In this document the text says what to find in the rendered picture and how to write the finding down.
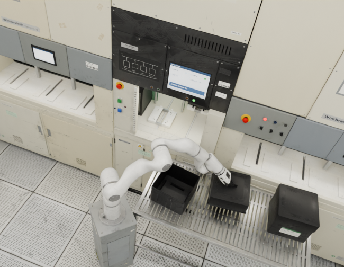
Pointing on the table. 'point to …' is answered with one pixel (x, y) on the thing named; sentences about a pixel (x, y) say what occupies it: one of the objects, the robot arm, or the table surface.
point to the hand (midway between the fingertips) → (231, 183)
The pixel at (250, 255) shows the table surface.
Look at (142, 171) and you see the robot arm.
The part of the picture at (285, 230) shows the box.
